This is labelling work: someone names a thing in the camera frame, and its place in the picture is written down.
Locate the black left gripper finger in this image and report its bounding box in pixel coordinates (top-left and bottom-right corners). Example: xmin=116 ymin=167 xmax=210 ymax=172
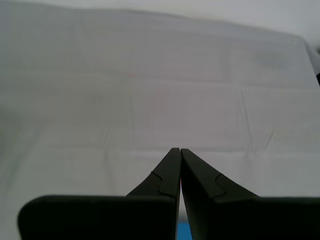
xmin=180 ymin=148 xmax=320 ymax=240
xmin=17 ymin=147 xmax=183 ymax=240

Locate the blue rectangular block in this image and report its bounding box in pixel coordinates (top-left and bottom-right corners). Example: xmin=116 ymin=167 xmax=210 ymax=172
xmin=177 ymin=220 xmax=193 ymax=240

